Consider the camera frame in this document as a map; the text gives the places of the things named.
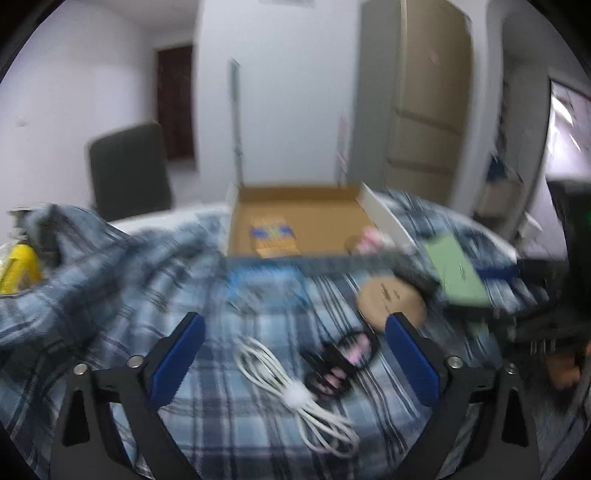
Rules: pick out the yellow bottle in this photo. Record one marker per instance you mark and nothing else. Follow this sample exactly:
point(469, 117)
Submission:
point(18, 272)

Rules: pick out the dark blue hanging cloth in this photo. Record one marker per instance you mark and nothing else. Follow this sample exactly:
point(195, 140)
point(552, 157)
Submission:
point(498, 168)

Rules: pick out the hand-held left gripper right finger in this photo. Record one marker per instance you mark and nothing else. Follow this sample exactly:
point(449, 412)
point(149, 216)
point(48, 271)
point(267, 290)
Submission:
point(411, 357)

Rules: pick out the dark brown door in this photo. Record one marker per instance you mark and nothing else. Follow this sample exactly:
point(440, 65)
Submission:
point(175, 101)

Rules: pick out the blue yellow flat packet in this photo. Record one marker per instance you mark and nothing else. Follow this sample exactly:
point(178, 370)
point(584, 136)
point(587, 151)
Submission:
point(273, 239)

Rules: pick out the green cloth pouch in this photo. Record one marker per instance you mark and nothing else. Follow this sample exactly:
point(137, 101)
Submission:
point(455, 267)

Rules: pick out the blue wipes packet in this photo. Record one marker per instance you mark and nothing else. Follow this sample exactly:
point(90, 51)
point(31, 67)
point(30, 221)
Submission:
point(265, 290)

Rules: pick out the blue plaid cloth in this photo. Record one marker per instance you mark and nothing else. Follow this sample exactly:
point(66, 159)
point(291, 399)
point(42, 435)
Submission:
point(138, 286)

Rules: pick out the gold refrigerator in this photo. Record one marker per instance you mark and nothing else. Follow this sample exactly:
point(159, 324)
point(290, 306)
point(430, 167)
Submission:
point(425, 92)

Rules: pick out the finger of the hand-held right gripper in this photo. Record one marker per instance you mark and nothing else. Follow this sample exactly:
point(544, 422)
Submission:
point(521, 323)
point(498, 272)

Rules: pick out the black pink hair band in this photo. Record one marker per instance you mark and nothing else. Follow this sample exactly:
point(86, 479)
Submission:
point(344, 353)

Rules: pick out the person's right hand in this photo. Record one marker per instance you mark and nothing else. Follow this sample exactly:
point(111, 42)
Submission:
point(568, 369)

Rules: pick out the pink soft item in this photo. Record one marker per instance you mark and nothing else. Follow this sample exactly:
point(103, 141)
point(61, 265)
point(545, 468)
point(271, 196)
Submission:
point(371, 239)

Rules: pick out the grey chair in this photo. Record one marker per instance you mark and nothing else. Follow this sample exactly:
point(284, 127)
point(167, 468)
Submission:
point(129, 175)

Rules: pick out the cardboard box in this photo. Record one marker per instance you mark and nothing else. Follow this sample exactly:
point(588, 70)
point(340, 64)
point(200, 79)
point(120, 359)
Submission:
point(295, 217)

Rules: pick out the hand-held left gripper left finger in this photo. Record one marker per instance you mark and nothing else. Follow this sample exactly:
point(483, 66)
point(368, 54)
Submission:
point(178, 362)

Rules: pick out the tan foam pad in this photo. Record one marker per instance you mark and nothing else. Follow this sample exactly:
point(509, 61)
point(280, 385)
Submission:
point(388, 300)

